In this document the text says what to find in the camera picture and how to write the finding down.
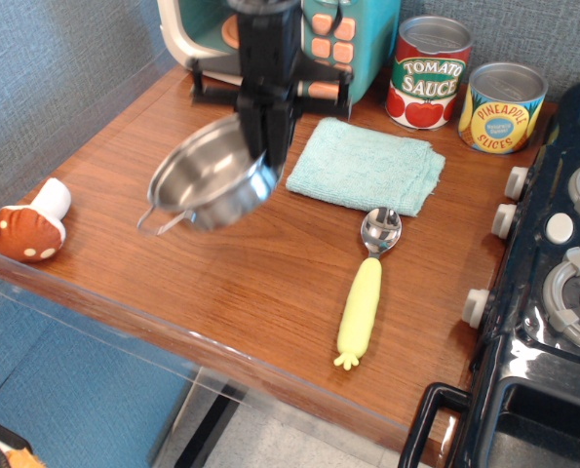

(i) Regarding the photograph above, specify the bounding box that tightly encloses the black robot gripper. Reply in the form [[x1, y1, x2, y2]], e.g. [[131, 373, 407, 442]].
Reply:
[[189, 9, 352, 178]]

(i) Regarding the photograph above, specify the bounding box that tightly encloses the stainless steel pot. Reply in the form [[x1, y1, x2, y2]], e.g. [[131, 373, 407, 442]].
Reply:
[[136, 114, 280, 236]]

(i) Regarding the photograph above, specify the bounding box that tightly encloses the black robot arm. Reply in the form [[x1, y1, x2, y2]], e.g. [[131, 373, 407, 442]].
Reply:
[[186, 1, 353, 176]]

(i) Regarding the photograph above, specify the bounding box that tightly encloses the brown plush mushroom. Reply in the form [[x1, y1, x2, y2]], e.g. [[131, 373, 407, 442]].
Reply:
[[0, 177, 71, 263]]

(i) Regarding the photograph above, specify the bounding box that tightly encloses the light blue folded cloth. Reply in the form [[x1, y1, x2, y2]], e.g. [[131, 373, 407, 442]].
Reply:
[[286, 118, 445, 217]]

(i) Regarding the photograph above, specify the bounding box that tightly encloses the toy microwave oven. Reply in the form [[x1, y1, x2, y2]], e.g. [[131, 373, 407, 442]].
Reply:
[[158, 0, 401, 103]]

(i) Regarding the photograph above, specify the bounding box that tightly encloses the tomato sauce can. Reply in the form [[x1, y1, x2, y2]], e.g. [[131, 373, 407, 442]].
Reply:
[[386, 15, 473, 130]]

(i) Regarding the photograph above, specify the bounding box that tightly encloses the pineapple slices can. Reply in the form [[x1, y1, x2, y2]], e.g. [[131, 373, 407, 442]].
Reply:
[[458, 62, 548, 154]]

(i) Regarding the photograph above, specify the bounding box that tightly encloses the black toy stove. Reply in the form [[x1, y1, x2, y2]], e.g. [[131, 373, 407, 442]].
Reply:
[[400, 84, 580, 467]]

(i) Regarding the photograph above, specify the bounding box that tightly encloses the orange black object corner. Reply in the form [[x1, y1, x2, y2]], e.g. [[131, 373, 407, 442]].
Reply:
[[0, 424, 46, 468]]

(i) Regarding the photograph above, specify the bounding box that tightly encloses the spoon with yellow handle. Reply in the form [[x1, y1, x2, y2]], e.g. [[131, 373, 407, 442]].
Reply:
[[333, 207, 403, 371]]

